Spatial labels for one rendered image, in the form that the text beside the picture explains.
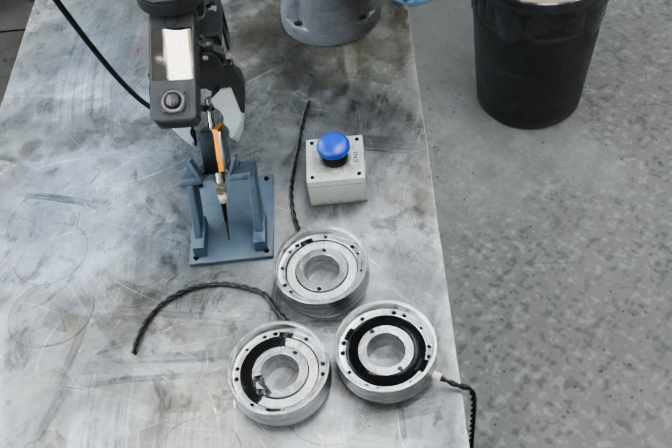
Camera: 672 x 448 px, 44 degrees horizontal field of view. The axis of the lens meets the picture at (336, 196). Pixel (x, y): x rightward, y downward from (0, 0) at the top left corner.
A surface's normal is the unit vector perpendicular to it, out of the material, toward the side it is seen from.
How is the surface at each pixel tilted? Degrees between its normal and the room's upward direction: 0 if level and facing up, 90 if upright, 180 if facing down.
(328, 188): 90
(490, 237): 0
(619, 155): 0
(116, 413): 0
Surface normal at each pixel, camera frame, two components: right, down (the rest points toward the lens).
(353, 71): -0.10, -0.63
